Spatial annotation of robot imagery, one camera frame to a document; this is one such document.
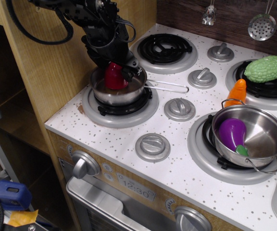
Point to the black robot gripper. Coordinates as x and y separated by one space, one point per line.
116 51

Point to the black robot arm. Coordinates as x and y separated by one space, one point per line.
106 36

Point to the front left stove burner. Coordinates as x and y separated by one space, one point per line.
90 107

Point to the grey stove knob lower middle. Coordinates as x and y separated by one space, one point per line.
179 109

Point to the grey stove knob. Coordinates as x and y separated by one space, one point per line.
202 79
152 147
179 109
221 53

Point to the grey stove knob front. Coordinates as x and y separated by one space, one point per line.
152 147

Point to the grey stove knob upper middle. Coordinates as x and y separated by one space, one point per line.
202 79

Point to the grey stove knob back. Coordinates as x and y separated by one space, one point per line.
221 53

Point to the front right stove burner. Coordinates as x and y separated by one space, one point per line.
203 152

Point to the back right stove burner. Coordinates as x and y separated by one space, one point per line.
262 95

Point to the wooden side cabinet shelf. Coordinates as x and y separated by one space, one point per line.
53 75

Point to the grey oven dial left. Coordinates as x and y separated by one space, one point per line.
84 165

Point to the grey oven dial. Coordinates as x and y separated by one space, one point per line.
84 165
188 219

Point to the hanging silver utensil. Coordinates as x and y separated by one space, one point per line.
209 14

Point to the orange toy carrot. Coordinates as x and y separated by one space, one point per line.
237 96

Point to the purple toy eggplant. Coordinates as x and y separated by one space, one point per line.
232 133

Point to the green toy bitter gourd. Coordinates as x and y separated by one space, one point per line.
262 70

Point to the hanging silver skimmer ladle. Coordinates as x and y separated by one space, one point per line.
263 26

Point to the blue clamp tool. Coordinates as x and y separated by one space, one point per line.
14 196

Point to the grey oven dial right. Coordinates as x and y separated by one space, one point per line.
188 219

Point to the yellow tape piece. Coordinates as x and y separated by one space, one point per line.
20 218

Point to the steel saucepan with wire handle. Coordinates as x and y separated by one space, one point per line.
132 92

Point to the silver oven door handle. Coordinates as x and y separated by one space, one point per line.
103 203

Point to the steel two-handled pot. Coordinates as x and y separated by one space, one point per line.
261 135

